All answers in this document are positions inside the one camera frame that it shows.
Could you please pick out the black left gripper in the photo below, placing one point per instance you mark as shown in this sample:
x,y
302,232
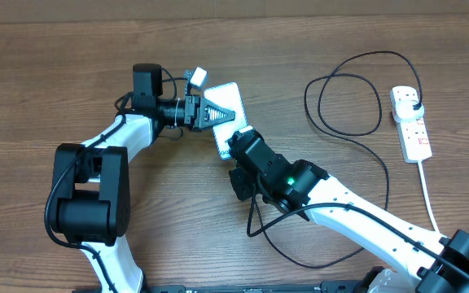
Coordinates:
x,y
199,119

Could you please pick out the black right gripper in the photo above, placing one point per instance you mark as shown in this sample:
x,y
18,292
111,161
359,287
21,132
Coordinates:
x,y
242,190

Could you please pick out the Samsung Galaxy smartphone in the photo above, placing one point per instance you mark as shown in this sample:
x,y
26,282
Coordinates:
x,y
230,102

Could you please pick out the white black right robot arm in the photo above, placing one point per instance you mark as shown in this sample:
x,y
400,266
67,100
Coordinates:
x,y
420,260

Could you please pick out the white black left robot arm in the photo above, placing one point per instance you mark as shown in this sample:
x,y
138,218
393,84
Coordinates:
x,y
88,207

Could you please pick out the white charger plug adapter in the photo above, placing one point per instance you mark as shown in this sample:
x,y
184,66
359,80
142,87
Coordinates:
x,y
407,110

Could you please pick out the white power strip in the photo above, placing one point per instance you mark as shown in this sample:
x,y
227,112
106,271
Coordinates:
x,y
415,145

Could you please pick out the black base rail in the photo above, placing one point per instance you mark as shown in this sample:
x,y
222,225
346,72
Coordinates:
x,y
341,286

